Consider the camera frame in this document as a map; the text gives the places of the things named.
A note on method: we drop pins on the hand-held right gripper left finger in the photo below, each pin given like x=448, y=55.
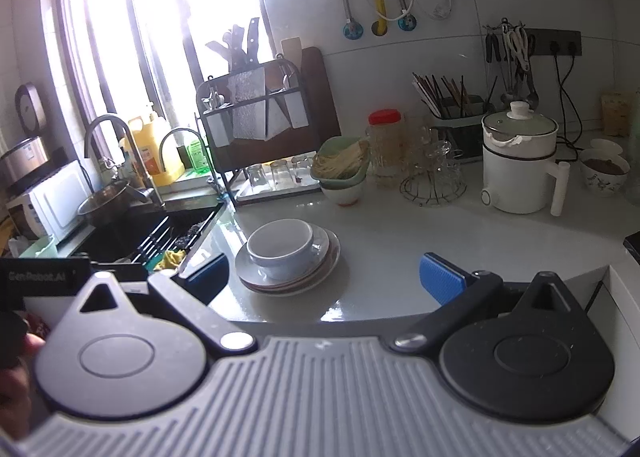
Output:
x=207, y=278

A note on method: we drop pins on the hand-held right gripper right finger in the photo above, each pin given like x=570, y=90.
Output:
x=442, y=282

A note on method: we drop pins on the large blue plastic bowl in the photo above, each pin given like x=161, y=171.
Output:
x=280, y=264

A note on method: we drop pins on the plain white ceramic bowl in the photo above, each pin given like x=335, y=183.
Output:
x=277, y=239

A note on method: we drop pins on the pink flower plate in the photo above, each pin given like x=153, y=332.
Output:
x=336, y=257

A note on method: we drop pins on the person's left hand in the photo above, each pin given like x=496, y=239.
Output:
x=19, y=387

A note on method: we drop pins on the yellow cloth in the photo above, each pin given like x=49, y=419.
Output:
x=171, y=261

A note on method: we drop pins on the green plastic basket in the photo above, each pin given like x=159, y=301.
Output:
x=37, y=247

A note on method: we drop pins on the steel wool scrubber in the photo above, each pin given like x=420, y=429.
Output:
x=186, y=239

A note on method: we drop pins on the black sink drain rack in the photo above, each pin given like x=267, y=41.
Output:
x=155, y=237

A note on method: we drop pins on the white microwave oven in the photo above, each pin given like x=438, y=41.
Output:
x=50, y=202

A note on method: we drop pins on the black kitchen sink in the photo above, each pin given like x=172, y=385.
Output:
x=125, y=232

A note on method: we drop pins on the steel pot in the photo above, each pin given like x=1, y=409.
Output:
x=107, y=204

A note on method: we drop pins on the clear drinking glass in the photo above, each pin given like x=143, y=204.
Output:
x=302, y=169
x=281, y=174
x=255, y=178

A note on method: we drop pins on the small chrome faucet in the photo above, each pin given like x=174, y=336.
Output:
x=210, y=162

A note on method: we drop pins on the green dish soap bottle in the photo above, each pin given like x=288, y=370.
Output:
x=197, y=157

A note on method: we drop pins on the silver rice cooker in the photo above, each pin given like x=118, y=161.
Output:
x=20, y=164

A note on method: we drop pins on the cut glass cup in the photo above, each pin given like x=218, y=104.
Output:
x=440, y=157

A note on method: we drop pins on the white electric cooking pot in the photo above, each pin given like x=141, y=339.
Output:
x=515, y=172

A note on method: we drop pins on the white footed bowl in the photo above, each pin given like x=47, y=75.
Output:
x=342, y=194

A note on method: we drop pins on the yellow oil jug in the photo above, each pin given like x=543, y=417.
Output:
x=160, y=147

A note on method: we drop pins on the green bowl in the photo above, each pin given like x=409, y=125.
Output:
x=350, y=177

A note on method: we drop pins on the tall grey faucet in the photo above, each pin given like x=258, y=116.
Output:
x=135, y=157

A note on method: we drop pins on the black metal dish rack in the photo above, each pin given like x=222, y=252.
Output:
x=202, y=137

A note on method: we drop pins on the white utensil holder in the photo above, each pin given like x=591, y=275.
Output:
x=217, y=129
x=297, y=109

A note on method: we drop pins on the red lidded plastic jar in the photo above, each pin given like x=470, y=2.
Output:
x=385, y=137

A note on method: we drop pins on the dried noodles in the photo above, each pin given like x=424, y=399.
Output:
x=340, y=157

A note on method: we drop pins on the green chopstick holder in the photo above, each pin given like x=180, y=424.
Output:
x=460, y=109

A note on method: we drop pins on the patterned steel cleaver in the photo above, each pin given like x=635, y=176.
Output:
x=247, y=104

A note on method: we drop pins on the dark wooden cutting board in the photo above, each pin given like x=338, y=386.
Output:
x=322, y=97

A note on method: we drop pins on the yellow sponge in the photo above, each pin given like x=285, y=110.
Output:
x=617, y=114

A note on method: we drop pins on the wooden spatula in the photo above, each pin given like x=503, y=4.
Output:
x=291, y=49

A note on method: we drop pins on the black power strip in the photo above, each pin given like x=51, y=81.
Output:
x=555, y=42

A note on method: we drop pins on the window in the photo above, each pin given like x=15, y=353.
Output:
x=150, y=12

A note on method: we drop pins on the round brown wall clock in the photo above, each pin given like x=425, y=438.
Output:
x=27, y=107

